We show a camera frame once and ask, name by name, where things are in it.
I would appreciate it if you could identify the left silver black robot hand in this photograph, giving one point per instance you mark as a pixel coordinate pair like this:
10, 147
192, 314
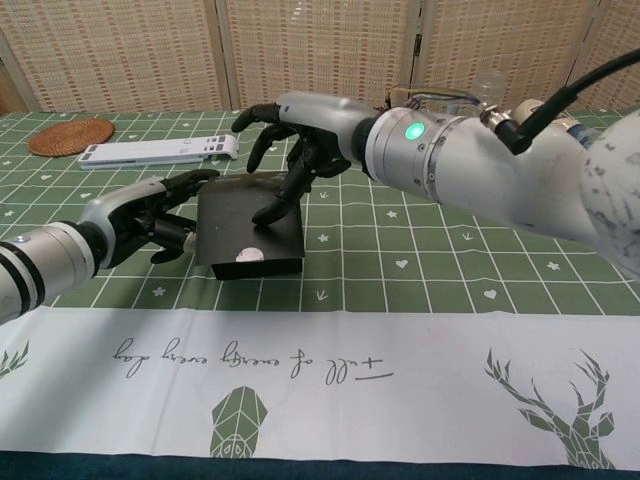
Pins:
115, 212

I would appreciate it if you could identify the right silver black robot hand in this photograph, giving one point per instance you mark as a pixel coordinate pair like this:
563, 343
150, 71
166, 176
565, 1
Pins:
325, 120

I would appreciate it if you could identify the black paper box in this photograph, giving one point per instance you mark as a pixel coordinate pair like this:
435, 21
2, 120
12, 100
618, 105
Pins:
240, 225

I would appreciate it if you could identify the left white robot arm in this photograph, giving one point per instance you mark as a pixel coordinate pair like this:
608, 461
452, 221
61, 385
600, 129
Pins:
45, 260

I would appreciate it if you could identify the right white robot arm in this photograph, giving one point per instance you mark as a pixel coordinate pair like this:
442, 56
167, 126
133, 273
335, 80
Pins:
500, 165

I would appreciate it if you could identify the white folding stand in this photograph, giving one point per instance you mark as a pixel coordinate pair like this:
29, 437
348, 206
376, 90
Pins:
150, 151

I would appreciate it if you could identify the round woven brown coaster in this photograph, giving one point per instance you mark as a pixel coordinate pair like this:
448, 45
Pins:
70, 137

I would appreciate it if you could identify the green checked tablecloth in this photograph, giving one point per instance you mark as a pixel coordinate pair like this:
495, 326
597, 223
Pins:
400, 260

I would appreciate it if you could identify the bamboo folding screen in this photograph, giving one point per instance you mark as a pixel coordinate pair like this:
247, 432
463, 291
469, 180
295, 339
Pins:
150, 55

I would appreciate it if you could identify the clear plastic jar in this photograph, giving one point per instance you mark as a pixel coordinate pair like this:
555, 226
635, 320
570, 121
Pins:
490, 85

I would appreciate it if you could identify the mayonnaise squeeze bottle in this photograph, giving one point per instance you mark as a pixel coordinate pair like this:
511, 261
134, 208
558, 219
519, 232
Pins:
525, 111

